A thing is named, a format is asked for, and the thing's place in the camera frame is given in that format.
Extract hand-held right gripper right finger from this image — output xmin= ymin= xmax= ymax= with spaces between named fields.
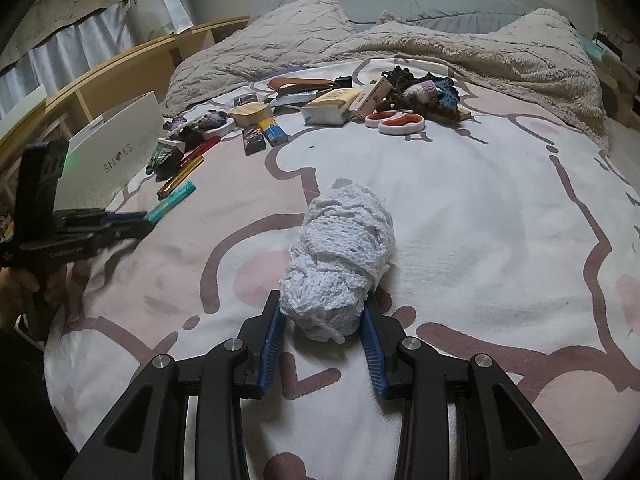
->
xmin=361 ymin=290 xmax=583 ymax=480

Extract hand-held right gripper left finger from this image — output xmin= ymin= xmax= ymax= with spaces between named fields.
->
xmin=62 ymin=289 xmax=287 ymax=480

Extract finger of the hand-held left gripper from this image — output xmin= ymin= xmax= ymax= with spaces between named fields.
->
xmin=55 ymin=208 xmax=148 ymax=233
xmin=50 ymin=221 xmax=156 ymax=263

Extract teal plastic piece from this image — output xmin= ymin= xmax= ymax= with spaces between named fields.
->
xmin=144 ymin=195 xmax=188 ymax=224

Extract white shoe box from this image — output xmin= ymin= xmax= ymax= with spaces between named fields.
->
xmin=65 ymin=91 xmax=161 ymax=211

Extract white yarn ball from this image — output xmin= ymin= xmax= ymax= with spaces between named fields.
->
xmin=278 ymin=182 xmax=396 ymax=343

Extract person's left hand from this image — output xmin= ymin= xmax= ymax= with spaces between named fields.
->
xmin=0 ymin=262 xmax=68 ymax=312

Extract gold metallic case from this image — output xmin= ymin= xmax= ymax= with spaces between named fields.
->
xmin=156 ymin=156 xmax=205 ymax=199

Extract red pen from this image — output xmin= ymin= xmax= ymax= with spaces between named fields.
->
xmin=179 ymin=135 xmax=222 ymax=167

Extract purple crocheted piece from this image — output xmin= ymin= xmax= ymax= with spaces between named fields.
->
xmin=196 ymin=112 xmax=236 ymax=135

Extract white curtain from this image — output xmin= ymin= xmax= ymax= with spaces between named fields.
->
xmin=0 ymin=0 xmax=132 ymax=108

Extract dark printed pack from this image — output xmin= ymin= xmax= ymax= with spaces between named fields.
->
xmin=242 ymin=126 xmax=267 ymax=156

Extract light wooden block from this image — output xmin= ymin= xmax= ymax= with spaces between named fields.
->
xmin=229 ymin=101 xmax=271 ymax=126

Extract pink white printed bedsheet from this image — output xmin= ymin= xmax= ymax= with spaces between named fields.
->
xmin=44 ymin=57 xmax=640 ymax=480

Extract blue yellow glue tube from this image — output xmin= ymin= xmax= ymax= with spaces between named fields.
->
xmin=260 ymin=119 xmax=289 ymax=147

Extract grey flat case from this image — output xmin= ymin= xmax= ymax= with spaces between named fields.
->
xmin=269 ymin=91 xmax=319 ymax=109

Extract white paper bag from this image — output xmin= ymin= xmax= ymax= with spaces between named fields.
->
xmin=122 ymin=0 xmax=195 ymax=37

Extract brown leather case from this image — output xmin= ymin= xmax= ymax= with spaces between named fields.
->
xmin=267 ymin=76 xmax=341 ymax=97

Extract yellow tissue pack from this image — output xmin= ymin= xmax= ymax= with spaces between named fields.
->
xmin=302 ymin=87 xmax=364 ymax=126

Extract light wooden strip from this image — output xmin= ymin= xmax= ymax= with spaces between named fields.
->
xmin=427 ymin=106 xmax=474 ymax=122

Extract long beige box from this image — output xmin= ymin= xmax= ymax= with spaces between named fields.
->
xmin=347 ymin=77 xmax=392 ymax=119

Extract dark crocheted pile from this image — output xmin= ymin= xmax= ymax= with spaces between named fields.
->
xmin=382 ymin=65 xmax=462 ymax=122

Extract pink purple yarn ball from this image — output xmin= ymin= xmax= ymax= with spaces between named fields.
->
xmin=404 ymin=80 xmax=442 ymax=102

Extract beige fluffy blanket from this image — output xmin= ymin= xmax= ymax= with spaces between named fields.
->
xmin=165 ymin=0 xmax=610 ymax=156

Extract grey pillow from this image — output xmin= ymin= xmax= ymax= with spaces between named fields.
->
xmin=277 ymin=0 xmax=543 ymax=33

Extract light wooden side furniture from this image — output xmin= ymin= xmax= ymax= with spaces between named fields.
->
xmin=595 ymin=57 xmax=640 ymax=126

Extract teal packet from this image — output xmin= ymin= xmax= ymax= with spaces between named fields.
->
xmin=580 ymin=35 xmax=621 ymax=62

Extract wooden bed frame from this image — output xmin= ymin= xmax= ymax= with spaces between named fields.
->
xmin=0 ymin=15 xmax=251 ymax=181

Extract orange-handled scissors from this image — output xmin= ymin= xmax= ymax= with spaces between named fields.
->
xmin=364 ymin=109 xmax=427 ymax=135

